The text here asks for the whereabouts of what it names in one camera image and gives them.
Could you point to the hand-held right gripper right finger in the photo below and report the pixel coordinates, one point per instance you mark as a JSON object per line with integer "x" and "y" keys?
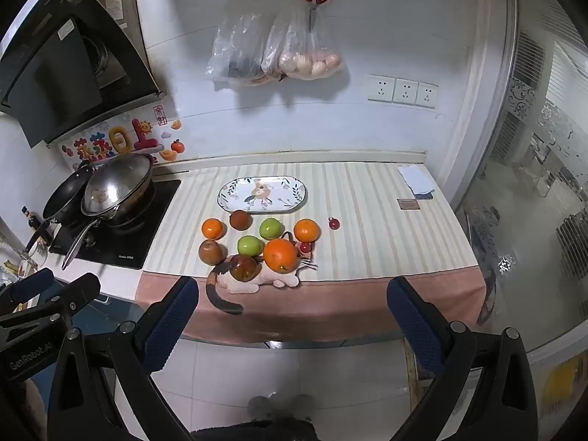
{"x": 413, "y": 321}

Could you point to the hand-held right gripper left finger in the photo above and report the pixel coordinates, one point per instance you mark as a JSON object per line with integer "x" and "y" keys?
{"x": 170, "y": 321}

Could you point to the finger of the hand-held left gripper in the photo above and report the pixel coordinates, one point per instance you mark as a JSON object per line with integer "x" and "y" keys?
{"x": 78, "y": 287}
{"x": 30, "y": 282}

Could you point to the reddish brown apple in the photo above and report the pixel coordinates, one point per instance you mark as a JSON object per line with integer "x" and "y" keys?
{"x": 243, "y": 268}
{"x": 212, "y": 251}
{"x": 240, "y": 219}

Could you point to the small orange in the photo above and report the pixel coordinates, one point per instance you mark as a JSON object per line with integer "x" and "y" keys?
{"x": 212, "y": 228}

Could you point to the green apple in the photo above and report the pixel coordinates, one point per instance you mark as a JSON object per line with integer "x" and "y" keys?
{"x": 271, "y": 228}
{"x": 249, "y": 245}

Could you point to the red cherry tomato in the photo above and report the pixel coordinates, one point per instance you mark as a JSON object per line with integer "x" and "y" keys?
{"x": 305, "y": 247}
{"x": 334, "y": 223}

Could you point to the large orange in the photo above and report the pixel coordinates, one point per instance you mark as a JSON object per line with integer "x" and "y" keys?
{"x": 280, "y": 255}

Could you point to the medium orange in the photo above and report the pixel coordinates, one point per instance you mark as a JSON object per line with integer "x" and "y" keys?
{"x": 307, "y": 230}

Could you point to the oval patterned ceramic plate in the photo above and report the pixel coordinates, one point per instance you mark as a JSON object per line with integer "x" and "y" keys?
{"x": 262, "y": 194}

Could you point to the person's left forearm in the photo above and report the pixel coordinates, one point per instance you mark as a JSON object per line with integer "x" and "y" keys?
{"x": 36, "y": 413}

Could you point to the dark sauce bottle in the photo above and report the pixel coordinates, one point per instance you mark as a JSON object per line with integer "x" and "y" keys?
{"x": 31, "y": 219}

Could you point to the black cooktop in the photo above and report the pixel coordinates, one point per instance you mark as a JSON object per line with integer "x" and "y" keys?
{"x": 128, "y": 239}

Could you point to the striped cat print tablecloth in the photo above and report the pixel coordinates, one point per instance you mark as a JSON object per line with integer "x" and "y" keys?
{"x": 367, "y": 248}

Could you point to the black frying pan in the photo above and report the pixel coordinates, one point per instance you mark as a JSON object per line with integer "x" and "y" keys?
{"x": 64, "y": 195}

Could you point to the stainless steel wok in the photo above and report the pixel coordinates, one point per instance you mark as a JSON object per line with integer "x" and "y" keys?
{"x": 117, "y": 183}

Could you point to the brown tablecloth label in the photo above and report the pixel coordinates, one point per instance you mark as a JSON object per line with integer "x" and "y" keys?
{"x": 408, "y": 204}

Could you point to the grey slipper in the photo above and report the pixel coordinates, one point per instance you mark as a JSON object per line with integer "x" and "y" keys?
{"x": 301, "y": 407}
{"x": 262, "y": 408}

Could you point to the dark blue flat pad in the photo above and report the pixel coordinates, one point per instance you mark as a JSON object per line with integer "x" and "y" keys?
{"x": 425, "y": 195}

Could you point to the person's dark trousers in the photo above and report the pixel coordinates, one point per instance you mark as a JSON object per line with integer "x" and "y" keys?
{"x": 257, "y": 431}

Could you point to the white folded cloth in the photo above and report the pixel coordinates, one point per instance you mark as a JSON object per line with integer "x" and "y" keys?
{"x": 415, "y": 178}

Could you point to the black range hood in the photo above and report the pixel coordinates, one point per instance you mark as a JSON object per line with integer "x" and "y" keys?
{"x": 59, "y": 69}

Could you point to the clear plastic bag dark contents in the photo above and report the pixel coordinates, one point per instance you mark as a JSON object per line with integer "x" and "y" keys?
{"x": 236, "y": 46}

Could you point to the clear plastic bag of eggs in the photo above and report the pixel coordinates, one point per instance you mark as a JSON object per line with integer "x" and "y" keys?
{"x": 305, "y": 55}

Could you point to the colourful wall stickers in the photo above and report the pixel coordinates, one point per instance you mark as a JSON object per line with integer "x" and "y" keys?
{"x": 115, "y": 140}

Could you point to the white wall socket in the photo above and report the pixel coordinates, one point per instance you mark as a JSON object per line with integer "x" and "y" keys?
{"x": 381, "y": 87}
{"x": 405, "y": 91}
{"x": 427, "y": 94}

